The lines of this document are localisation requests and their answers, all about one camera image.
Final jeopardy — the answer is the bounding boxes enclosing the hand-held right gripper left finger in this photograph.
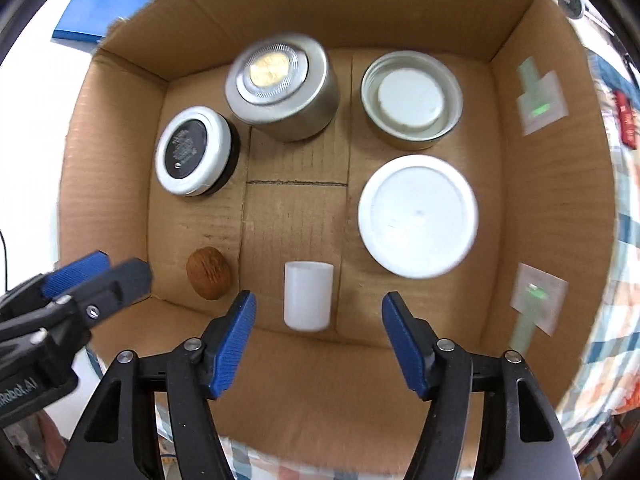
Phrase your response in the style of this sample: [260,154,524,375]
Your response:
[59,290,257,480]

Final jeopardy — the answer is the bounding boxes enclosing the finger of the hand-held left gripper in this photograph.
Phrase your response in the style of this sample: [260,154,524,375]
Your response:
[0,251,111,318]
[30,258,153,361]

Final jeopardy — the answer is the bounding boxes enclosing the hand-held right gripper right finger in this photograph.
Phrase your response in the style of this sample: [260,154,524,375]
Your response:
[381,291,583,480]

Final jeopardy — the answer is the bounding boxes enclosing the brown walnut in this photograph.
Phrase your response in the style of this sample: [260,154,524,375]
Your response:
[186,247,233,301]

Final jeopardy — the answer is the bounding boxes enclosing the small white cylinder cup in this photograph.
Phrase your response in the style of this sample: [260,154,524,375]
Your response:
[283,261,335,332]

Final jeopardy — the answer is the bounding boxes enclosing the white round jar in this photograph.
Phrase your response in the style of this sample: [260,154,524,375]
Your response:
[357,154,480,279]

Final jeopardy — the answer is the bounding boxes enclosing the brown cardboard box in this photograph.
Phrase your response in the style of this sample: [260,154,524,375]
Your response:
[57,0,617,461]

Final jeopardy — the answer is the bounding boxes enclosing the black-lid round tin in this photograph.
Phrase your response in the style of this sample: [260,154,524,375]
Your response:
[155,106,242,197]

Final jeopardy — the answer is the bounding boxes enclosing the silver tin white inside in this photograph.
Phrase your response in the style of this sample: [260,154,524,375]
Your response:
[360,51,463,151]

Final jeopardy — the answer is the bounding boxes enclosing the silver tin with gold top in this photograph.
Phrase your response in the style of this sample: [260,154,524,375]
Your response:
[224,32,342,142]

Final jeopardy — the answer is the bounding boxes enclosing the plaid checked blanket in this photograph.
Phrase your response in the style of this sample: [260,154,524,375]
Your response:
[155,5,640,480]

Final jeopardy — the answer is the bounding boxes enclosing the blue foam mat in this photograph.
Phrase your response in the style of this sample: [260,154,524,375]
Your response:
[51,0,186,43]

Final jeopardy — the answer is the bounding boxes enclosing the small red box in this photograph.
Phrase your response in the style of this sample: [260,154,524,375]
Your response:
[614,91,640,150]

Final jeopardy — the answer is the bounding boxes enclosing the white oval device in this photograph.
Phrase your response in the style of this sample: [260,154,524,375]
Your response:
[556,0,616,36]

